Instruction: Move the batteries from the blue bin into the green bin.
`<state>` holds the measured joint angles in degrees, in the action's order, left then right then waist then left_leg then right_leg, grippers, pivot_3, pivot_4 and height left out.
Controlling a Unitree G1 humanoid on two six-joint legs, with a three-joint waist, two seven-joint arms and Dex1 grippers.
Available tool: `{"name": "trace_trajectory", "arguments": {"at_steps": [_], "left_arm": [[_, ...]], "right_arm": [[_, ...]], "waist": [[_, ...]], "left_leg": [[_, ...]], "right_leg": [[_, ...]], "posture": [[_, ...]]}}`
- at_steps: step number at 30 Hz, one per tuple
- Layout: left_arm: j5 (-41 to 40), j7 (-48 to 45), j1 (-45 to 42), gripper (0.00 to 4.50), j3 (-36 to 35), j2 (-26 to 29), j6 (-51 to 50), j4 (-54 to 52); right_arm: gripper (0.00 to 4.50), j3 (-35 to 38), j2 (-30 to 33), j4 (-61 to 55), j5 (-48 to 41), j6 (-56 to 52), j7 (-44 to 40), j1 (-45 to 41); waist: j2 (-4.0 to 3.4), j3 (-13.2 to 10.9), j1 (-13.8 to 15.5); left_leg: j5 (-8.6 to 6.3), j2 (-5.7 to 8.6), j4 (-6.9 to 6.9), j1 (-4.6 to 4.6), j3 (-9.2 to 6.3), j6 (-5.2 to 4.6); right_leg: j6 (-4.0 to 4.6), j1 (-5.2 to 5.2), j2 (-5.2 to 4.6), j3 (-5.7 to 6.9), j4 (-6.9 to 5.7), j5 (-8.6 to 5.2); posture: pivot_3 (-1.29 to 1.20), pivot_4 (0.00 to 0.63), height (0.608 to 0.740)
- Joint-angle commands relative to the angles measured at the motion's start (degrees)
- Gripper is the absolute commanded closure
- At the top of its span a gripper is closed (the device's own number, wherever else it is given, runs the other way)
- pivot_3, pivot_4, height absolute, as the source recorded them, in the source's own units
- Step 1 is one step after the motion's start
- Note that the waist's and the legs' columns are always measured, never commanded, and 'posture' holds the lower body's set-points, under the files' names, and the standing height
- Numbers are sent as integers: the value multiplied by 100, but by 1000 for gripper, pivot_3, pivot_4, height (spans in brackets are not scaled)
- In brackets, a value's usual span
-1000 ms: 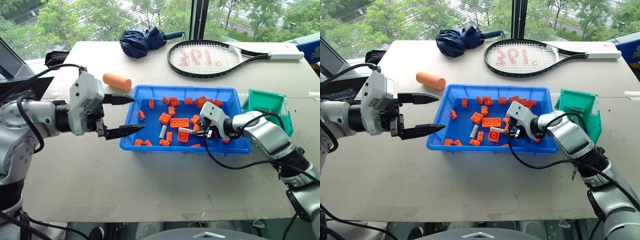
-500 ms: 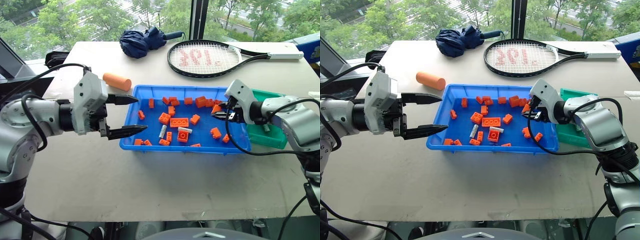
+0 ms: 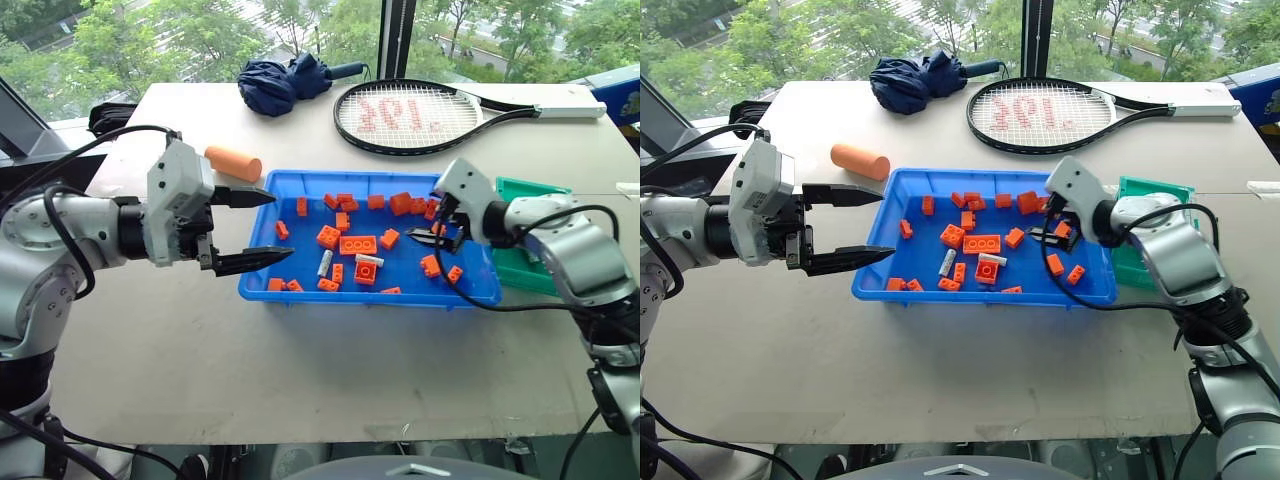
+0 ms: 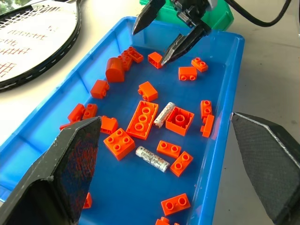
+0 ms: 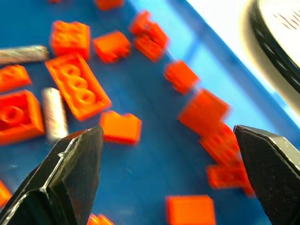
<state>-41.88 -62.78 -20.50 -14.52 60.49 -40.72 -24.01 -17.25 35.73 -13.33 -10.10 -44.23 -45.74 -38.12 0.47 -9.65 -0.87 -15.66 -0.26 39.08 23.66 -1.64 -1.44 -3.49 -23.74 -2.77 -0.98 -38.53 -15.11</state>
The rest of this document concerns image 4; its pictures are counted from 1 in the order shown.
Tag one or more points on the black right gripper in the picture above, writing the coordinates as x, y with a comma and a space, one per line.
191, 11

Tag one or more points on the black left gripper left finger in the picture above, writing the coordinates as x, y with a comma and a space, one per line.
47, 182

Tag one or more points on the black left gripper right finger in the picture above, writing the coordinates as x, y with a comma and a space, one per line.
272, 164

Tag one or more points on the green plastic bin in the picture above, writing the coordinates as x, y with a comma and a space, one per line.
220, 18

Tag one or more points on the blue plastic bin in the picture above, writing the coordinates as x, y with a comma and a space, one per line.
131, 187

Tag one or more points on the orange rounded toy block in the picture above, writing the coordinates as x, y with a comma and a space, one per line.
114, 70

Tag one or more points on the square orange toy brick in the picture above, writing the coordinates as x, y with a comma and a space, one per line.
119, 144
180, 122

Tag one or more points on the silver AA battery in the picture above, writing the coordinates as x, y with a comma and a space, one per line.
164, 114
152, 158

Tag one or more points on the long orange toy brick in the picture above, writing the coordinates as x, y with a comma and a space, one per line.
141, 120

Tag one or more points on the black racket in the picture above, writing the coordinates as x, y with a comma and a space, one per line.
70, 44

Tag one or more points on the white paper with red tallies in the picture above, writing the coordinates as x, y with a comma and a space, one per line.
32, 35

